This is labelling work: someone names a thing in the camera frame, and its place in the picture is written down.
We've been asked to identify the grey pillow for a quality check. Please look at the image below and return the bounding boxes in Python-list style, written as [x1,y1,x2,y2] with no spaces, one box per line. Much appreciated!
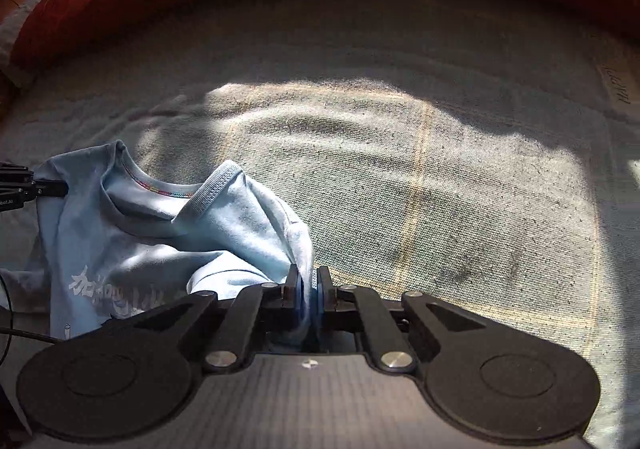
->
[0,0,76,89]

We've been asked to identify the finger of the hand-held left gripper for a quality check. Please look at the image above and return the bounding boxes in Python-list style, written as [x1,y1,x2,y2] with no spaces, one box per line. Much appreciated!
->
[15,180,69,201]
[0,162,36,186]

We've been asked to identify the light blue long-sleeve shirt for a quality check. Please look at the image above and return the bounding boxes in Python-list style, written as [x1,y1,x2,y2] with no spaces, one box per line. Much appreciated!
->
[0,139,317,352]

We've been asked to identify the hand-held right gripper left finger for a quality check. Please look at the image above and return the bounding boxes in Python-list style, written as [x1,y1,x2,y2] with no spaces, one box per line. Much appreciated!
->
[102,264,307,372]

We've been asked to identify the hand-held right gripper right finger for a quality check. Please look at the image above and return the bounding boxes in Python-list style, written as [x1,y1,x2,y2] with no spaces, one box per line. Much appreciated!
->
[312,265,501,375]

